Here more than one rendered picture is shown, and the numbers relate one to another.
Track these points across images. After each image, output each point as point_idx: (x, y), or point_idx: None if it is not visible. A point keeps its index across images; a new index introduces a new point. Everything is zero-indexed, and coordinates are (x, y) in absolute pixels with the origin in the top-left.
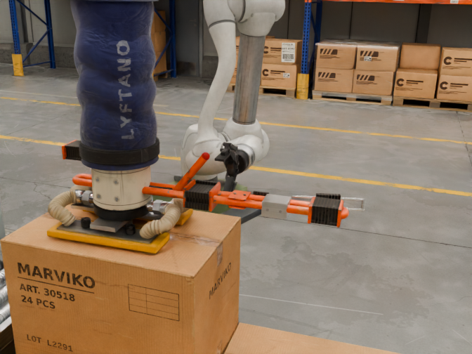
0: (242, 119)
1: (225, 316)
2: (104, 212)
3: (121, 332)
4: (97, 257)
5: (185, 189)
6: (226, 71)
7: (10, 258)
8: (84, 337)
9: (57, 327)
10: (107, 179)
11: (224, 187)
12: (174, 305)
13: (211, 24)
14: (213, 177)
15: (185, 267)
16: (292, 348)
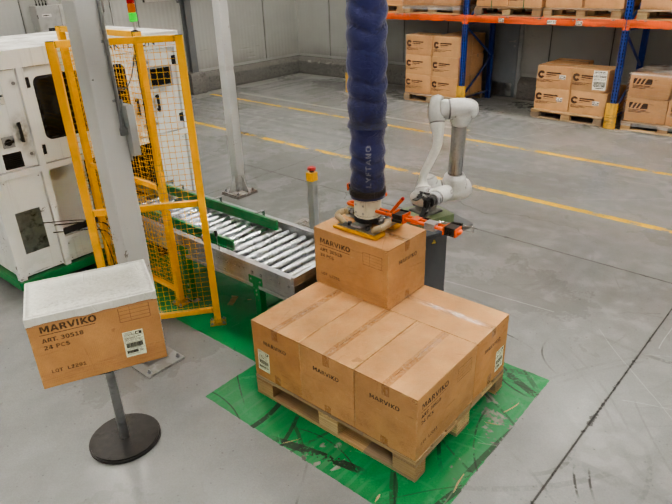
0: (452, 173)
1: (412, 277)
2: (357, 219)
3: (359, 273)
4: (351, 238)
5: (392, 213)
6: (435, 149)
7: (317, 235)
8: (344, 274)
9: (334, 269)
10: (359, 204)
11: (420, 213)
12: (380, 263)
13: (430, 122)
14: None
15: (386, 247)
16: (445, 299)
